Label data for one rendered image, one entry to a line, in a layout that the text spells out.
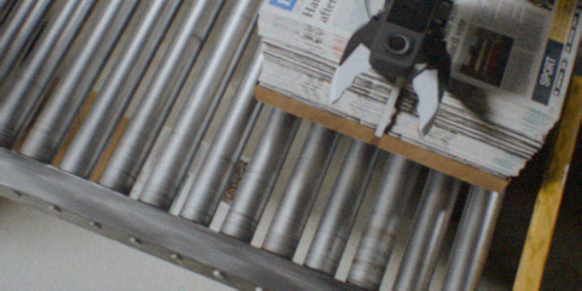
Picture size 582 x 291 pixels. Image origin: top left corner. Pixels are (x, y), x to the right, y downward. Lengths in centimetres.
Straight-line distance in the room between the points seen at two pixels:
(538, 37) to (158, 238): 57
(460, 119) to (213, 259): 39
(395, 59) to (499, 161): 33
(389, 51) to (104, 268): 130
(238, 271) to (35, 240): 100
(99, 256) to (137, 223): 84
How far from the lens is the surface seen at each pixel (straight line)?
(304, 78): 95
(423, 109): 80
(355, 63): 79
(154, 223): 103
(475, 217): 106
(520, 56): 88
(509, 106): 85
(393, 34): 70
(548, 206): 108
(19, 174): 110
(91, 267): 187
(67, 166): 108
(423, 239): 103
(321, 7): 86
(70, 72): 114
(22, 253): 193
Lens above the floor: 178
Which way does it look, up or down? 68 degrees down
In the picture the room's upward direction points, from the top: 5 degrees clockwise
